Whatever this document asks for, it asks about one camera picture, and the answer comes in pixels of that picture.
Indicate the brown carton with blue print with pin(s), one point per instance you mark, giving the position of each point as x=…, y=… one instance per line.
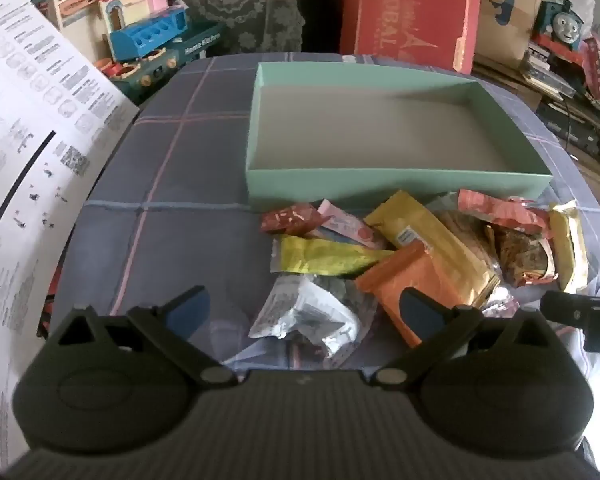
x=510, y=15

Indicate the dark red gold-print packet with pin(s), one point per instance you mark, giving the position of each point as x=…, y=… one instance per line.
x=290, y=217

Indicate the brown patterned snack packet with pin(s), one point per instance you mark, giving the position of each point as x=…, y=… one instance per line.
x=522, y=255

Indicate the pink peach-print packet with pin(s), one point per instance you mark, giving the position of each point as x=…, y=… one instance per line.
x=345, y=222

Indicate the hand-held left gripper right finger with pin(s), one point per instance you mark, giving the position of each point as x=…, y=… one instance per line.
x=415, y=312

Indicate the orange toy piece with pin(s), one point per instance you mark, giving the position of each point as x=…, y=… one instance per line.
x=120, y=69

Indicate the grey flat box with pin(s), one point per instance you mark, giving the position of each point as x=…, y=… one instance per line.
x=550, y=82

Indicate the orange packet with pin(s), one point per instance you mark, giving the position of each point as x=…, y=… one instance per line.
x=395, y=275

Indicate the large yellow packet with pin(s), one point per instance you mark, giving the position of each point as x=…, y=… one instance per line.
x=420, y=225

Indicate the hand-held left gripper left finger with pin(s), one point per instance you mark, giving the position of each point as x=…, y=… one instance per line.
x=187, y=310

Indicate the plaid blue blanket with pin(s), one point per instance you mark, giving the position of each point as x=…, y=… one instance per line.
x=205, y=160

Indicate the long red picture packet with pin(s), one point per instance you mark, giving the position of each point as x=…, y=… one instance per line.
x=500, y=207

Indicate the pink toy house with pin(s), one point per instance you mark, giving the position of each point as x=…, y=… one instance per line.
x=130, y=2

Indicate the grey patterned cloth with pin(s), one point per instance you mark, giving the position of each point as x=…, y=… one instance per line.
x=240, y=0

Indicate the red cardboard box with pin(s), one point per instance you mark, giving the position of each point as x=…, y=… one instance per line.
x=405, y=10

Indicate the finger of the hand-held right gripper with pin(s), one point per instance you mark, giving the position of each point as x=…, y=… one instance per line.
x=565, y=310

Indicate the yellow-green packet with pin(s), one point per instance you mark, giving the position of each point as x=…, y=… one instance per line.
x=320, y=255

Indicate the yellow packet with pale stripe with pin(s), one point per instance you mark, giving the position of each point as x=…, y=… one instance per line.
x=570, y=245

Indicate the white silver packet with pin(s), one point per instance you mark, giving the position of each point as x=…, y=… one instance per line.
x=305, y=310

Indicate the green cardboard box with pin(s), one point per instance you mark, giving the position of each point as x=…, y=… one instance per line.
x=380, y=125

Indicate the white printed instruction sheet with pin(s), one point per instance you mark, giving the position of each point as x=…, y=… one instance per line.
x=30, y=160

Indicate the shiny pink candy wrapper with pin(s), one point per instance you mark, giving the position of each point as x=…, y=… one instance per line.
x=502, y=302

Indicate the blue toy train engine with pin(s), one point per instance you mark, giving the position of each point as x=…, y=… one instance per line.
x=562, y=22

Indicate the blue toy with round holes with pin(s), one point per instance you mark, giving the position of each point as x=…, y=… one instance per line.
x=145, y=35

